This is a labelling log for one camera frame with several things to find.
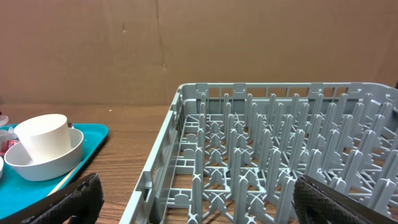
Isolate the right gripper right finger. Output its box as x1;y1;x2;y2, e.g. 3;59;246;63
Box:
292;175;397;224

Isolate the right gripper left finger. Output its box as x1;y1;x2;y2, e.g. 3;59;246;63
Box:
1;173;104;224

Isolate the red snack wrapper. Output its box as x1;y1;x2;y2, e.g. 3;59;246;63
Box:
0;139;19;157

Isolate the grey dishwasher rack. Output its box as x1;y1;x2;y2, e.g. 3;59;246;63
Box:
121;83;397;223

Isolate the clear plastic waste bin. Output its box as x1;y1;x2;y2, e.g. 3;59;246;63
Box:
0;115;9;127

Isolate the wooden chopstick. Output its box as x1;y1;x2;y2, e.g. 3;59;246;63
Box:
48;162;81;195

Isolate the teal serving tray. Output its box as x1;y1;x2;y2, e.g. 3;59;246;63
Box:
1;124;109;218

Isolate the white cup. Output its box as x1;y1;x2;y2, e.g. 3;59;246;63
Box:
14;114;72;163

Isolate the grey small bowl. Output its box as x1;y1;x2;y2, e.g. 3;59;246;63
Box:
4;128;84;182

